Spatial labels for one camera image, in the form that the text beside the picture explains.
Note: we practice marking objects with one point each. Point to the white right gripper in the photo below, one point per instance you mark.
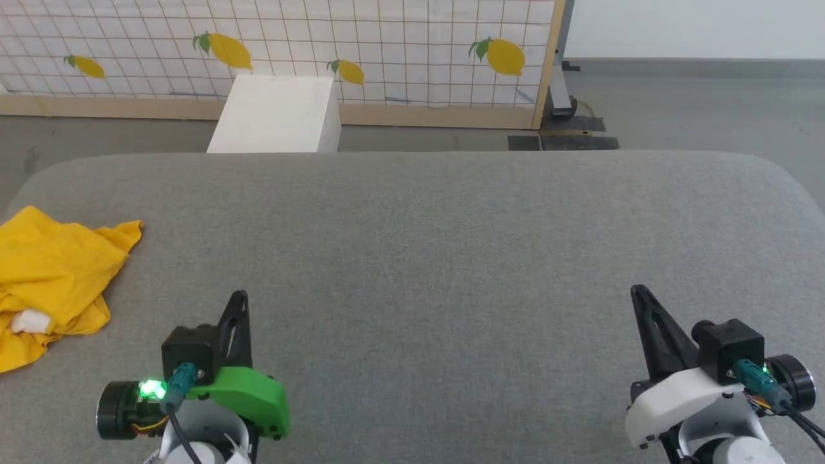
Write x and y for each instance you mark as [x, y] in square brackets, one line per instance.
[683, 396]

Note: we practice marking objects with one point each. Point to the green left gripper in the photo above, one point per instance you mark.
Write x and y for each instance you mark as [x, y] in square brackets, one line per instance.
[251, 393]

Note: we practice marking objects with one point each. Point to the yellow t-shirt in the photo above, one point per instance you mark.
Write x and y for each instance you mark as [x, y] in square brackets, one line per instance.
[55, 277]

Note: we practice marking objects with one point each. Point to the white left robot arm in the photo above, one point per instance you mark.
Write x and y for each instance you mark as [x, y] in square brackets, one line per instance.
[209, 444]

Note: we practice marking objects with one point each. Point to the grey fabric sofa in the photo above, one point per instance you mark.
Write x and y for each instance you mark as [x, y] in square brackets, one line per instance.
[419, 258]

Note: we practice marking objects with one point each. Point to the large black floor mat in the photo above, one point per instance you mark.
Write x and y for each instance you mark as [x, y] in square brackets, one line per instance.
[580, 138]

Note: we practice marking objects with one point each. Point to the white box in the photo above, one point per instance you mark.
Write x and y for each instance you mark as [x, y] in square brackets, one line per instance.
[277, 116]

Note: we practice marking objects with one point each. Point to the small black floor mat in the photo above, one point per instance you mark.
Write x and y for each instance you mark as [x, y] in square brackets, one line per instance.
[523, 143]

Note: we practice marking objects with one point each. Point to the grey metal stand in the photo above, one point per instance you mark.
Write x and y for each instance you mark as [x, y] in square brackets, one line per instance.
[562, 90]

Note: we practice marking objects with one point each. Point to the lemon print partition panel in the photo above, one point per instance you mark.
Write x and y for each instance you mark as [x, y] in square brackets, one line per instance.
[399, 38]

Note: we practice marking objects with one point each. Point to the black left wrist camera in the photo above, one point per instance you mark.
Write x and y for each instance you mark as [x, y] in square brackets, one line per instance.
[187, 351]

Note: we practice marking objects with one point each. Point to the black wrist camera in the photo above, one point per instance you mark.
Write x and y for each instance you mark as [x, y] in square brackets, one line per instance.
[728, 348]
[187, 351]

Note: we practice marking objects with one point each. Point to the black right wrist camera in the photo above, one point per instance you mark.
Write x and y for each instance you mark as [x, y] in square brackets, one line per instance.
[728, 348]

